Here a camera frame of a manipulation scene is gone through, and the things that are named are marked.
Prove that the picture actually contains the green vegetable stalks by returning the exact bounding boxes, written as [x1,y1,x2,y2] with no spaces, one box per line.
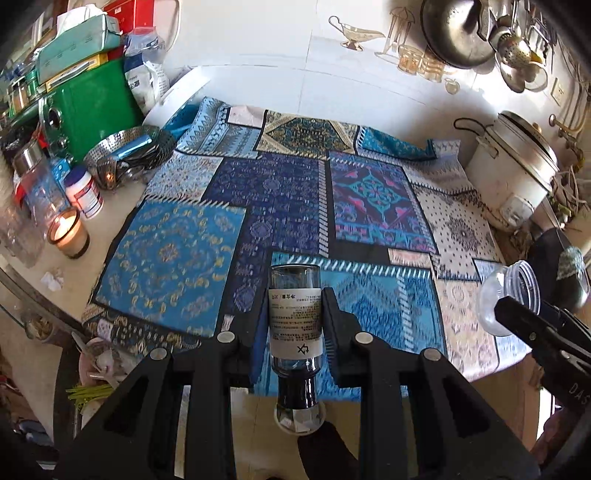
[67,385,116,403]

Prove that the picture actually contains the white and blue bag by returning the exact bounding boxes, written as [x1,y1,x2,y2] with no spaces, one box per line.
[122,32,171,116]

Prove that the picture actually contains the white jar with label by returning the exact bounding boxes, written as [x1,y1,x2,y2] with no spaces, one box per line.
[64,166,104,219]

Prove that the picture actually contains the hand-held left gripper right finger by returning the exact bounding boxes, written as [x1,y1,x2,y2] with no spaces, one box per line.
[322,286,541,480]

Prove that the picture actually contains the teal tissue box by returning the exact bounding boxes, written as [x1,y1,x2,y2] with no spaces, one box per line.
[36,7,122,86]

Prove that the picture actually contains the white rice cooker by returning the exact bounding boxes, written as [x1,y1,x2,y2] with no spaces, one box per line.
[464,110,560,232]

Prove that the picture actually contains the metal steamer basket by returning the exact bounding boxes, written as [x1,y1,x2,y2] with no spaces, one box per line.
[83,126,177,191]

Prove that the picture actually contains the green appliance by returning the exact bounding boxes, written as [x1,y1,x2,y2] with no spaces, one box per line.
[38,58,144,162]

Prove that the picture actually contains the lit candle in glass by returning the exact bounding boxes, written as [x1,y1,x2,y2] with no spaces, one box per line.
[46,207,89,259]

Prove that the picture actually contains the dark metal wok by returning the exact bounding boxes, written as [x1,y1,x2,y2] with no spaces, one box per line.
[420,0,502,70]

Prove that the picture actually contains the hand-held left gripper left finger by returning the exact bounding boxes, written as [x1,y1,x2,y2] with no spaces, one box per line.
[58,288,271,480]

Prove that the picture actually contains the black cable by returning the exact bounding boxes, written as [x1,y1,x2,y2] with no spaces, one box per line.
[454,116,496,139]

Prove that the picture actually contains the dark bottle with white label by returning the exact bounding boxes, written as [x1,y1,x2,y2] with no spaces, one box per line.
[268,264,326,437]

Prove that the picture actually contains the clear plastic jar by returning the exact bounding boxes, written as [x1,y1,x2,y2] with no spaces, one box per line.
[476,260,542,335]

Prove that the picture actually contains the blue patterned tablecloth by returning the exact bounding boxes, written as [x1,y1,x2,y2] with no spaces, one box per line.
[82,96,536,402]

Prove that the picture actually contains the yellow box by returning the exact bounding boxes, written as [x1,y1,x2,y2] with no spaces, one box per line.
[44,53,109,88]

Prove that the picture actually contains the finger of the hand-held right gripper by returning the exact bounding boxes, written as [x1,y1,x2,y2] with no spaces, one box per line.
[540,302,580,333]
[495,296,568,356]

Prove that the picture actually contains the black bag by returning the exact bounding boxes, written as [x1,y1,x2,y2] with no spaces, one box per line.
[526,230,591,315]

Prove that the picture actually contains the bowl with scraps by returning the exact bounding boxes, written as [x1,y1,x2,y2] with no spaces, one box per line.
[78,337,134,388]

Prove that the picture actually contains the metal strainer ladle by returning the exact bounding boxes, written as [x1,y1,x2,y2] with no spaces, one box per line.
[496,30,550,93]

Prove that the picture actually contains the red box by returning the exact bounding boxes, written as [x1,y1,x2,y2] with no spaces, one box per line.
[102,0,181,47]

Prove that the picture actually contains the white perforated disc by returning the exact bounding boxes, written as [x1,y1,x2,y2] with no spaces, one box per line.
[143,69,218,127]

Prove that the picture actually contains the clear jar with metal lid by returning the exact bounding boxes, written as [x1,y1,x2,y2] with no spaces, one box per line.
[13,141,70,227]

